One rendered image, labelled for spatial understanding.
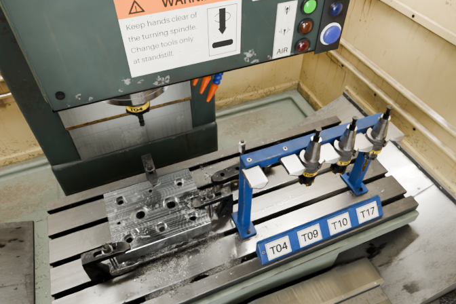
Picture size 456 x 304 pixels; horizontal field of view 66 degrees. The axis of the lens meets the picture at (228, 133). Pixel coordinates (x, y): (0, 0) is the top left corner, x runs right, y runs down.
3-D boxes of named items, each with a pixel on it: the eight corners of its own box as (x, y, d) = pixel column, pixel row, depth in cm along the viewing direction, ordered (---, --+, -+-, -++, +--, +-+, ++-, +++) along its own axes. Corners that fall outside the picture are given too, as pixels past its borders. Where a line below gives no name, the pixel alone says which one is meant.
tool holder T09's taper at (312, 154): (315, 148, 96) (319, 131, 92) (323, 160, 93) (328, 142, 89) (300, 153, 95) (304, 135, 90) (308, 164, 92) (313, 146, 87)
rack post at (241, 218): (257, 233, 114) (264, 176, 93) (242, 239, 112) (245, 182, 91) (244, 209, 120) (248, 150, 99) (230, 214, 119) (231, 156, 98)
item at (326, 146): (343, 161, 95) (344, 159, 95) (326, 166, 94) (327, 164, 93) (328, 143, 100) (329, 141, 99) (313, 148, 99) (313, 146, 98)
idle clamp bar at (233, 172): (277, 168, 133) (279, 157, 129) (215, 194, 125) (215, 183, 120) (270, 160, 136) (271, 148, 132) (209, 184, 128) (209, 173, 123)
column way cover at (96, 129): (196, 131, 148) (186, 15, 111) (79, 163, 135) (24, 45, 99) (193, 123, 151) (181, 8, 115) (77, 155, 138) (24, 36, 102)
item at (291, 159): (308, 173, 92) (309, 171, 92) (290, 178, 91) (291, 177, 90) (294, 154, 97) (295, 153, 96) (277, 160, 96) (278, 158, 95)
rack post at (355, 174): (368, 191, 126) (396, 132, 105) (355, 196, 124) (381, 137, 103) (351, 171, 132) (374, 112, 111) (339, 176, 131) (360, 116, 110)
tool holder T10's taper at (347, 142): (345, 137, 99) (351, 119, 95) (357, 146, 97) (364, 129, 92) (334, 143, 98) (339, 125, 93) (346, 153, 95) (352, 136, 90)
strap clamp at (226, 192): (233, 212, 119) (233, 186, 109) (196, 225, 116) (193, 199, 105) (229, 205, 122) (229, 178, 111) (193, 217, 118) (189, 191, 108)
